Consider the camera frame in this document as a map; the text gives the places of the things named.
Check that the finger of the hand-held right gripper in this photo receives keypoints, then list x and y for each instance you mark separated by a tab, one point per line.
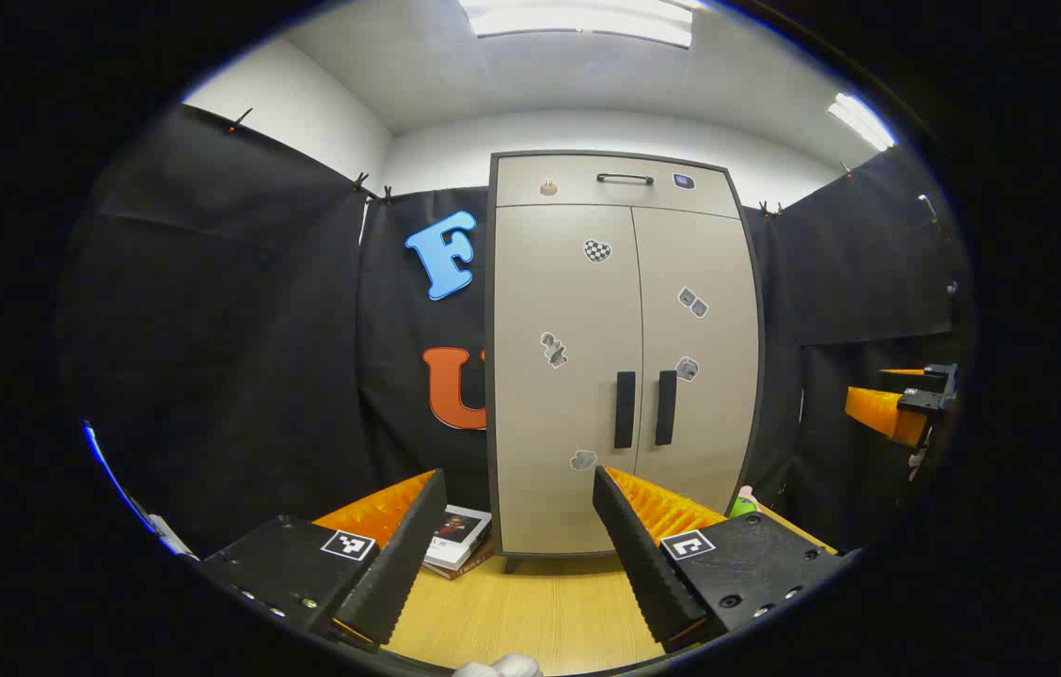
883	412
940	374

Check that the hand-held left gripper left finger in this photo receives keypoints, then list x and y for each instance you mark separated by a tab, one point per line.
399	564

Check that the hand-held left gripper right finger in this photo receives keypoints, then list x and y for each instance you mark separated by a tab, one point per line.
643	564

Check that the beige cabinet door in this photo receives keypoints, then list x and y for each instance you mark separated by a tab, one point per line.
709	423
568	301

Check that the beige double-door shoe cabinet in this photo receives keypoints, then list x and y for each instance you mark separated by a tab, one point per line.
568	282

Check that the beige cabinet drawer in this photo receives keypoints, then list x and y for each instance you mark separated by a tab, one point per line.
578	193

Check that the brown book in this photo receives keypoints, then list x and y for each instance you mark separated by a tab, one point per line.
465	567

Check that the white cover book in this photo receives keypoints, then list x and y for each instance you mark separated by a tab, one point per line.
460	531

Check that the green and pink toy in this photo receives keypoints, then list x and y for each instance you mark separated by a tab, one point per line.
742	506

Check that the narrow ceiling light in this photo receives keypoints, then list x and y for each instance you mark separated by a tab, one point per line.
862	120

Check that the black backdrop cloth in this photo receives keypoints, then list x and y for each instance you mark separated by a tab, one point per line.
258	329

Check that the large rectangular ceiling light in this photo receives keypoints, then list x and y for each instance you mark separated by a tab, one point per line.
578	19

